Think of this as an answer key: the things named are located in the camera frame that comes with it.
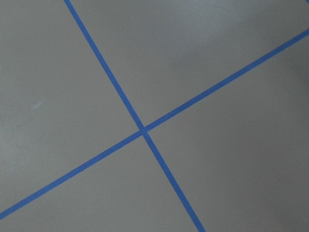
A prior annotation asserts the brown table mat blue grid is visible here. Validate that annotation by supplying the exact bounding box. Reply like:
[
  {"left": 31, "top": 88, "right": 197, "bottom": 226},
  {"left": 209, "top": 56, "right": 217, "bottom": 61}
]
[{"left": 0, "top": 0, "right": 309, "bottom": 232}]

